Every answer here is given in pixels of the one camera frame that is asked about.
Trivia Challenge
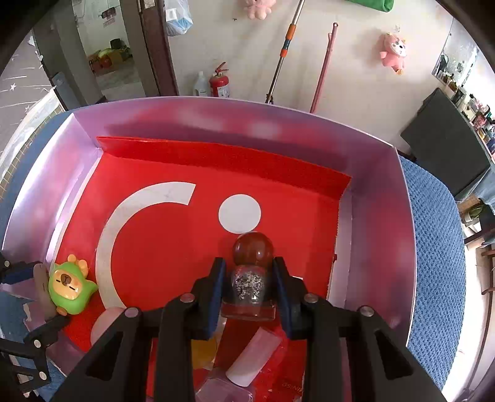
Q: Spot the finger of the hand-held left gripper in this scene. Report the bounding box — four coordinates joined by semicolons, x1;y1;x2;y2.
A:
0;251;38;286
0;315;72;395

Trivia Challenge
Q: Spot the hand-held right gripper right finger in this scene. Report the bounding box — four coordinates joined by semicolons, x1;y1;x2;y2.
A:
272;256;447;402

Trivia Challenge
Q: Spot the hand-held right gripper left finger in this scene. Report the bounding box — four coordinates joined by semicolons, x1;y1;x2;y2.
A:
52;257;227;402

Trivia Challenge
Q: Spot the glitter nail polish bottle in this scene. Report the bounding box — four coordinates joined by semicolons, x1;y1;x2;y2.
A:
222;231;277;321

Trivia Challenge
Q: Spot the green toy figure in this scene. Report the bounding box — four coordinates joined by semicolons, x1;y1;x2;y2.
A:
48;254;98;315

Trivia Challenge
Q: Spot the orange half sphere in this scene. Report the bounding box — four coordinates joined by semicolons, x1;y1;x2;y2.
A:
191;321;223;368

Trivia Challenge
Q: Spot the pale lilac earbud case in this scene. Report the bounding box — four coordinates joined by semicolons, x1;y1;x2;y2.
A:
90;307;128;352

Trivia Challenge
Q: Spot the large pink nail polish bottle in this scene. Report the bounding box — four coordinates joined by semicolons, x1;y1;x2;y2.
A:
195;327;282;402

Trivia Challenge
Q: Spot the purple cardboard box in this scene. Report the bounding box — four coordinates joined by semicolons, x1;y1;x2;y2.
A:
0;96;418;402

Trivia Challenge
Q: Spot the blue knitted blanket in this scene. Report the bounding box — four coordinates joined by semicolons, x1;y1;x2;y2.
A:
0;110;468;402

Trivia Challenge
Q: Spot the white plastic bottle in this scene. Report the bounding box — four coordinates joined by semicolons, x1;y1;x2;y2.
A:
193;71;211;97

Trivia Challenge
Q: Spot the red fire extinguisher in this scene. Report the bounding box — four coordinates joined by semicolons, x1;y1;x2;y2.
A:
209;62;232;99

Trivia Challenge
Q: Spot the cloth-covered dressing table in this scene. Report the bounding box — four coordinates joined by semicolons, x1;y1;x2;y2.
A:
400;88;495;202

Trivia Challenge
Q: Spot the pink plastic stick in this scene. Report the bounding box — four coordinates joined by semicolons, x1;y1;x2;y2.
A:
309;22;339;113

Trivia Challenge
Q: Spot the dark brown door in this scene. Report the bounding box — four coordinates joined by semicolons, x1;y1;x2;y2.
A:
137;0;179;97

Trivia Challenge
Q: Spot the row of cosmetics bottles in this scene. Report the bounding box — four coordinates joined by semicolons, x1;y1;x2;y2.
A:
445;77;495;155

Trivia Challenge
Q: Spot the pink fox plush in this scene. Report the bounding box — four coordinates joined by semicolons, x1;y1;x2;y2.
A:
380;32;408;75

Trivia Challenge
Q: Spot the clear plastic bag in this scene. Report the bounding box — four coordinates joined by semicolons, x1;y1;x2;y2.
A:
164;0;194;37

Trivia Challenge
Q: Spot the pink rabbit plush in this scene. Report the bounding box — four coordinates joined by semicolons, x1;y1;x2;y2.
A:
243;0;277;20

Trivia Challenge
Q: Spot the green tote bag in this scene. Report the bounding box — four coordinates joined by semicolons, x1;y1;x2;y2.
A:
344;0;395;12

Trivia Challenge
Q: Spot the metal mop handle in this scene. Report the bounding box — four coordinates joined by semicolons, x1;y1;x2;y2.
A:
265;0;306;104

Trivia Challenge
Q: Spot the wall mirror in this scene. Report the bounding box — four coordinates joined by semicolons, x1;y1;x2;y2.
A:
432;29;480;93

